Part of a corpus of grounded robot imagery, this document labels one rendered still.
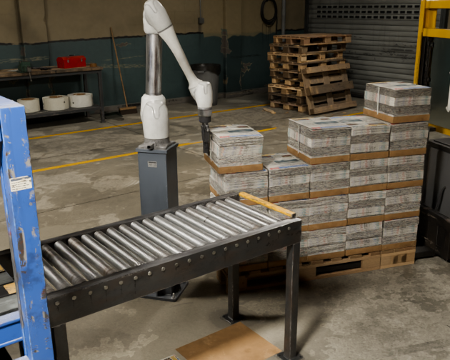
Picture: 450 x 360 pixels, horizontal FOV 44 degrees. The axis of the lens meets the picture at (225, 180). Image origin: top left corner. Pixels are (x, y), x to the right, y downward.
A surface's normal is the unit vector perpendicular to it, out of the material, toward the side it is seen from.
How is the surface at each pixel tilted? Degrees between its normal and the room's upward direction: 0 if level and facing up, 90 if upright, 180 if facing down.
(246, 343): 0
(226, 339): 0
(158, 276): 90
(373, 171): 90
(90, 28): 90
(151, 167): 90
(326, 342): 0
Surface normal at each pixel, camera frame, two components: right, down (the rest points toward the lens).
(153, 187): -0.26, 0.29
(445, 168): -0.96, 0.10
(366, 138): 0.28, 0.29
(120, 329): -0.01, -0.95
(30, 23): 0.60, 0.24
